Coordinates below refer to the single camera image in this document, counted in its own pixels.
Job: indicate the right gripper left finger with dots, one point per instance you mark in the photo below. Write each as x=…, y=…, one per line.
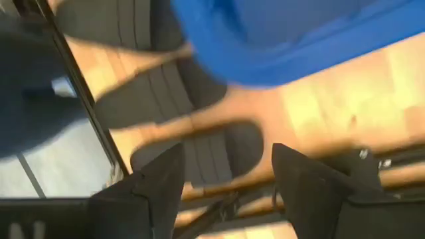
x=149, y=206

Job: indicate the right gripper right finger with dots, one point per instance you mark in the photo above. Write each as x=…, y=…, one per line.
x=315, y=206

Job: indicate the blue plastic bin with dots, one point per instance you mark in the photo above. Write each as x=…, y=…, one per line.
x=282, y=33

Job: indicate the black table frame bar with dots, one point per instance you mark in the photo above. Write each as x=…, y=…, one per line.
x=87, y=98

